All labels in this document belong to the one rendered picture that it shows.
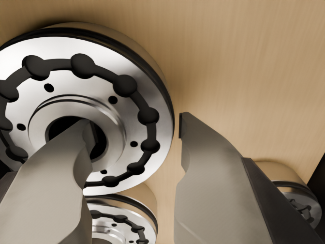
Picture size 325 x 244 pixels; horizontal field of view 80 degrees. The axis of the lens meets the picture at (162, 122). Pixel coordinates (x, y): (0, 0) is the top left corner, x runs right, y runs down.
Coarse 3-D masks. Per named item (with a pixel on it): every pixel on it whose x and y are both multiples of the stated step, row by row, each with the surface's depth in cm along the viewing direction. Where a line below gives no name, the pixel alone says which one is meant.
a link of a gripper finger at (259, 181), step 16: (256, 176) 7; (256, 192) 6; (272, 192) 6; (272, 208) 6; (288, 208) 6; (272, 224) 6; (288, 224) 6; (304, 224) 6; (272, 240) 5; (288, 240) 5; (304, 240) 5; (320, 240) 5
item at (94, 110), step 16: (64, 96) 9; (80, 96) 9; (48, 112) 9; (64, 112) 9; (80, 112) 9; (96, 112) 9; (112, 112) 10; (32, 128) 10; (48, 128) 10; (112, 128) 10; (32, 144) 10; (112, 144) 10; (96, 160) 11; (112, 160) 11
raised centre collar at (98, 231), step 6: (96, 228) 15; (102, 228) 15; (108, 228) 15; (96, 234) 15; (102, 234) 15; (108, 234) 15; (114, 234) 15; (120, 234) 16; (108, 240) 15; (114, 240) 15; (120, 240) 16
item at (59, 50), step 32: (0, 64) 8; (32, 64) 9; (64, 64) 9; (96, 64) 9; (128, 64) 9; (0, 96) 9; (32, 96) 9; (96, 96) 9; (128, 96) 10; (160, 96) 10; (0, 128) 10; (128, 128) 10; (160, 128) 11; (128, 160) 12; (160, 160) 12; (96, 192) 13
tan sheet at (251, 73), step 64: (0, 0) 10; (64, 0) 10; (128, 0) 10; (192, 0) 10; (256, 0) 10; (320, 0) 11; (192, 64) 12; (256, 64) 12; (320, 64) 13; (256, 128) 15; (320, 128) 15
